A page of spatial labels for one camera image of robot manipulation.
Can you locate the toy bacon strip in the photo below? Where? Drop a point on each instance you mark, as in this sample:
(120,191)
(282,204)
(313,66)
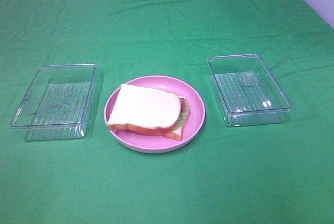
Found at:
(183,104)

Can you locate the green toy lettuce leaf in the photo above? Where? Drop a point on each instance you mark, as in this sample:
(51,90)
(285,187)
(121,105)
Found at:
(182,118)

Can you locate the toy bread slice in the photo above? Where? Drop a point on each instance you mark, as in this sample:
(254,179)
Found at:
(144,109)
(176,135)

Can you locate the pink round plate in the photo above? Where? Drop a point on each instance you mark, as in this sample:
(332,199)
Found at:
(192,125)

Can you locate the green tablecloth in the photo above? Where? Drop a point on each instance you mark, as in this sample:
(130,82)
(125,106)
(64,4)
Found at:
(277,173)

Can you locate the clear right plastic tray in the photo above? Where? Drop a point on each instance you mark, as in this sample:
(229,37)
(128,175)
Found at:
(247,92)

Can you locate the clear plastic tray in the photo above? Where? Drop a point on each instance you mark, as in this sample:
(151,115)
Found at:
(247,92)
(57,104)

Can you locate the clear left plastic tray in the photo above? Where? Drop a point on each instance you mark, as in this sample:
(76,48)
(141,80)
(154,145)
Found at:
(57,104)

